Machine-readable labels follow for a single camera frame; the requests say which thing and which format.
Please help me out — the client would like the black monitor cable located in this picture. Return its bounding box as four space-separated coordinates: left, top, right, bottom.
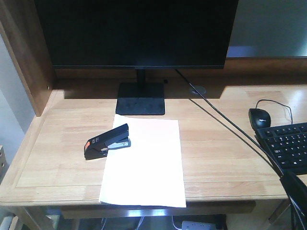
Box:
175 69 286 178

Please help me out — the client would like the black stapler with orange label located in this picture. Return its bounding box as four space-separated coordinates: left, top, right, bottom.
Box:
84 124 131 160

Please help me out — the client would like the black computer keyboard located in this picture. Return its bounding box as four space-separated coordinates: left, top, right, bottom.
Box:
255 122 307 175

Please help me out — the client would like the black computer monitor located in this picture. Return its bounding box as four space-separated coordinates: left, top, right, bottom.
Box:
35 0 238 115

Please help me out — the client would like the white power strip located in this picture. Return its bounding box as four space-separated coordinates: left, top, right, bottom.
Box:
172 216 216 230

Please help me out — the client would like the black computer mouse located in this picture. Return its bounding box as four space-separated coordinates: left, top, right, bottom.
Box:
248 108 271 131

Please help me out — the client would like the thin black mouse cable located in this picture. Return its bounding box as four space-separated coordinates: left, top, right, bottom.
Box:
255 99 294 125

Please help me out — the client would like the white paper sheet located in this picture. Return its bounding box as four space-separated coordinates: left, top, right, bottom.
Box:
99 115 186 207

